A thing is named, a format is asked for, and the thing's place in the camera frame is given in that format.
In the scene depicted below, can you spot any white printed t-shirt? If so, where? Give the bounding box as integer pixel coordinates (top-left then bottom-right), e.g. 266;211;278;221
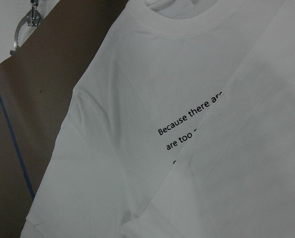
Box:
21;0;295;238

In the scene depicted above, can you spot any metal clamp tool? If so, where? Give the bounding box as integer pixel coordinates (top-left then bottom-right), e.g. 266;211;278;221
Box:
9;0;41;56

